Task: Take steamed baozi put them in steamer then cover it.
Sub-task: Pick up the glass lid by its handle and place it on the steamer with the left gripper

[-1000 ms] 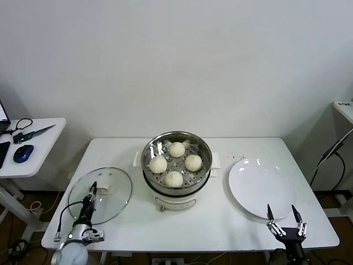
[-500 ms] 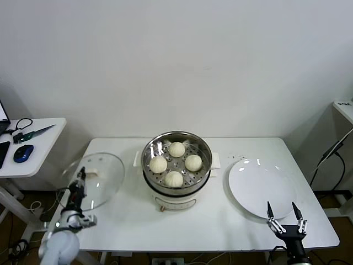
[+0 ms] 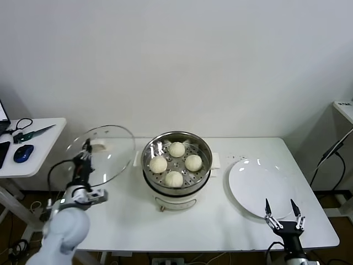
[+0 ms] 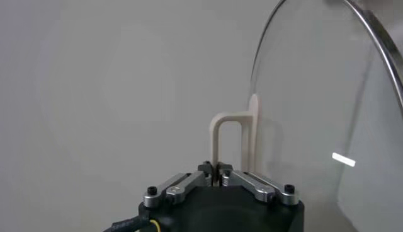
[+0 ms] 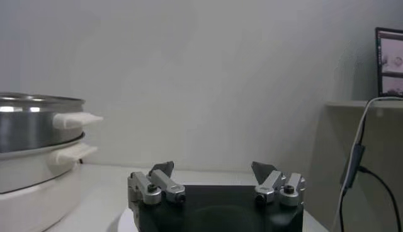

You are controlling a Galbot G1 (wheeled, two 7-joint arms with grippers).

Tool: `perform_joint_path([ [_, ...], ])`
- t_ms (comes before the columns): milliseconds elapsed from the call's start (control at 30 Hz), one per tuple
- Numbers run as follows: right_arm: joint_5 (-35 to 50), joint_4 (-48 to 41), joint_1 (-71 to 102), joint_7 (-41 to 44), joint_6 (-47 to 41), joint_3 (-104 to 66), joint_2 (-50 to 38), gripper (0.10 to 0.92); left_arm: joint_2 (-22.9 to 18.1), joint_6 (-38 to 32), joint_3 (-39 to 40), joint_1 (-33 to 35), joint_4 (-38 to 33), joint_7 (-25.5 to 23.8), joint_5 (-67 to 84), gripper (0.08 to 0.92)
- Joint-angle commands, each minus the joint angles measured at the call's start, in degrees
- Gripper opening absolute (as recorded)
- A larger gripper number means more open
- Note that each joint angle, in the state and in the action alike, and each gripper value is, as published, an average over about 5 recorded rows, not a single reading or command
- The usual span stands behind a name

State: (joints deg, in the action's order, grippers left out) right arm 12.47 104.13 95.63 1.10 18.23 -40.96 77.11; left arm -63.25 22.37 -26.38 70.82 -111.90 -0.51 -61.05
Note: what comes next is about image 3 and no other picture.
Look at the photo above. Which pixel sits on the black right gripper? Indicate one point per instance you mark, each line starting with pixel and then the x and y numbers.
pixel 289 233

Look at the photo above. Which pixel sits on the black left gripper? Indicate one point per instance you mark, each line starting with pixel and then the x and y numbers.
pixel 84 172

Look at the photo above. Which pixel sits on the white steamed baozi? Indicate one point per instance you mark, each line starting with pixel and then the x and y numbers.
pixel 177 149
pixel 193 162
pixel 174 179
pixel 159 165

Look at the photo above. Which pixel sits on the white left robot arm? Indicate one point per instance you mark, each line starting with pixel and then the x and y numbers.
pixel 66 229

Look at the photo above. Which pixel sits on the stainless steel steamer basket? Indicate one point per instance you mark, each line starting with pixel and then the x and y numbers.
pixel 204 165

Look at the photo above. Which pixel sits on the white round plate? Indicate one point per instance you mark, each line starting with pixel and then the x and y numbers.
pixel 253 187

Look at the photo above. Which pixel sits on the white side table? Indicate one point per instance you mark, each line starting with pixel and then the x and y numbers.
pixel 41 157

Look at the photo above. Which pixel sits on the blue computer mouse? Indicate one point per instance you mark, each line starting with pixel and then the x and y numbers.
pixel 23 153

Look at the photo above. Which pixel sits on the black smartphone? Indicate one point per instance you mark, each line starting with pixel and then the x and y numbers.
pixel 4 154

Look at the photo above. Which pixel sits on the black laptop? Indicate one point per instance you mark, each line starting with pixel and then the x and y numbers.
pixel 3 125

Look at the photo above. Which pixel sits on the white electric cooker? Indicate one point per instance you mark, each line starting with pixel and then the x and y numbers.
pixel 176 203

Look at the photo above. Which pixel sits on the white power strip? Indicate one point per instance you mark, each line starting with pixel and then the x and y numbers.
pixel 168 261

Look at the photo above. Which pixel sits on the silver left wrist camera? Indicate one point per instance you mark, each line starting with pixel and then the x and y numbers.
pixel 98 196

